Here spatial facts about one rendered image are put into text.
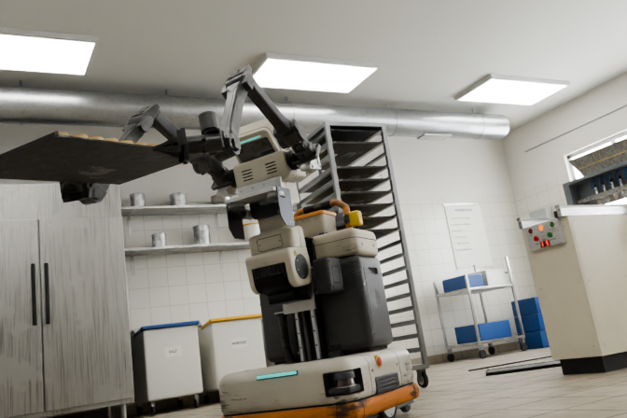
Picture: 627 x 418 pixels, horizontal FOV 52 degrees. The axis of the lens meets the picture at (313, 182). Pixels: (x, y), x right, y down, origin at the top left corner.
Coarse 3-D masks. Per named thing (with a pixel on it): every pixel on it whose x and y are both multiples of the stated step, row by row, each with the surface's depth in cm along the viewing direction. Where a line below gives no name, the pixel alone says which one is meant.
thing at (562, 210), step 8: (560, 208) 357; (568, 208) 360; (576, 208) 363; (584, 208) 366; (592, 208) 370; (600, 208) 373; (608, 208) 377; (616, 208) 380; (624, 208) 384; (560, 216) 358
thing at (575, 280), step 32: (576, 224) 357; (608, 224) 371; (544, 256) 370; (576, 256) 351; (608, 256) 363; (544, 288) 370; (576, 288) 351; (608, 288) 355; (544, 320) 370; (576, 320) 351; (608, 320) 347; (576, 352) 351; (608, 352) 340
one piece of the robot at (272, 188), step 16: (240, 192) 278; (256, 192) 263; (272, 192) 261; (288, 192) 268; (240, 208) 270; (256, 208) 274; (272, 208) 270; (288, 208) 264; (240, 224) 277; (288, 224) 261
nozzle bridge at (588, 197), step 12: (612, 168) 409; (576, 180) 433; (588, 180) 432; (600, 180) 427; (624, 180) 411; (564, 192) 441; (576, 192) 440; (588, 192) 435; (600, 192) 427; (612, 192) 413; (576, 204) 436; (588, 204) 443
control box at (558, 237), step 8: (536, 224) 371; (544, 224) 366; (560, 224) 359; (528, 232) 376; (536, 232) 371; (544, 232) 366; (552, 232) 361; (560, 232) 357; (528, 240) 376; (544, 240) 366; (552, 240) 361; (560, 240) 357; (536, 248) 371
